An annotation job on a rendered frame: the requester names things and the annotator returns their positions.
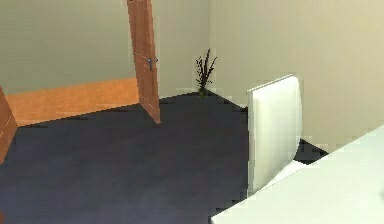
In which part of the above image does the dark leafless house plant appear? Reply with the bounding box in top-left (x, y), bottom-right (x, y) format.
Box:
top-left (195, 48), bottom-right (218, 99)

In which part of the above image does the brown wooden room door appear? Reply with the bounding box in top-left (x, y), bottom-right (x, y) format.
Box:
top-left (126, 0), bottom-right (162, 125)

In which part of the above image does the white chair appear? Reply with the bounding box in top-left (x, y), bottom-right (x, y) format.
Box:
top-left (246, 74), bottom-right (313, 198)

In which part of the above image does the white table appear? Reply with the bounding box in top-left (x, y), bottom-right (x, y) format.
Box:
top-left (209, 124), bottom-right (384, 224)

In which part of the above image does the grey door handle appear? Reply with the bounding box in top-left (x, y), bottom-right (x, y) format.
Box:
top-left (145, 57), bottom-right (159, 71)

